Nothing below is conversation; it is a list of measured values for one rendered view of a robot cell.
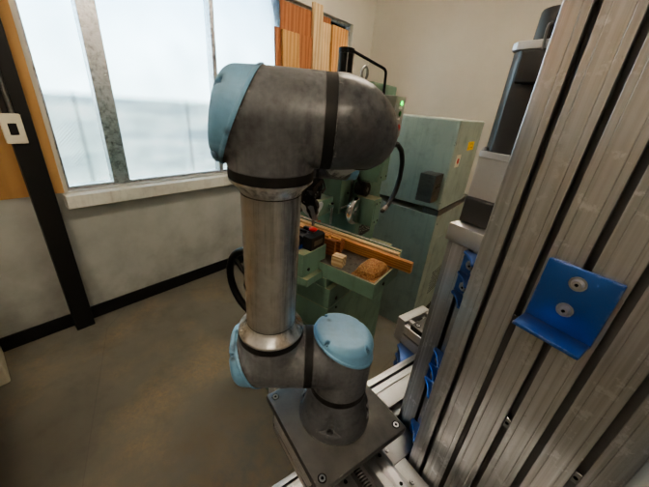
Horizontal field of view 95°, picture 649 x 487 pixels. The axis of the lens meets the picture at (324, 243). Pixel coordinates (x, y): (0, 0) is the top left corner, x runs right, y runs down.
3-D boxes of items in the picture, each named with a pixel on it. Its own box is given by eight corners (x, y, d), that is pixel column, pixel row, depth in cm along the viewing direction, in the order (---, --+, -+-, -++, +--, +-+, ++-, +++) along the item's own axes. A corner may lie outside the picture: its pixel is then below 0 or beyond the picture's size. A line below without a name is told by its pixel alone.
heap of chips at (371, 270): (351, 273, 104) (352, 264, 102) (369, 259, 114) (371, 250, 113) (374, 283, 99) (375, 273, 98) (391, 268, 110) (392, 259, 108)
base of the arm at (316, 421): (382, 421, 64) (390, 389, 60) (324, 461, 56) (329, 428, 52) (340, 372, 75) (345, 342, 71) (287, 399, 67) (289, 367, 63)
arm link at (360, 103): (439, 62, 33) (356, 146, 81) (341, 52, 32) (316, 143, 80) (429, 170, 34) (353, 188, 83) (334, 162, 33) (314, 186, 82)
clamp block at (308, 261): (272, 264, 111) (272, 243, 107) (296, 252, 121) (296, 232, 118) (303, 278, 104) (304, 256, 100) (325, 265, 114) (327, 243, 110)
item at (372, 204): (352, 221, 134) (355, 195, 129) (360, 217, 139) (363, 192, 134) (371, 227, 129) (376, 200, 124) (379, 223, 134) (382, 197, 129)
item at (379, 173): (360, 179, 127) (365, 142, 121) (370, 176, 134) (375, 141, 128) (378, 183, 123) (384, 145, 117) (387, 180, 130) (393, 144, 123)
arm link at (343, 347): (373, 405, 57) (384, 352, 51) (301, 405, 55) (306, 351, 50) (361, 357, 67) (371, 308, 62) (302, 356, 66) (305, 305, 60)
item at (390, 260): (274, 222, 140) (274, 214, 139) (277, 221, 142) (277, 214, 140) (409, 273, 107) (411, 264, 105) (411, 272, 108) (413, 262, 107)
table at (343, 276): (233, 251, 124) (232, 239, 121) (283, 231, 147) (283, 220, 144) (358, 313, 94) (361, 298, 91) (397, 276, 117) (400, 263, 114)
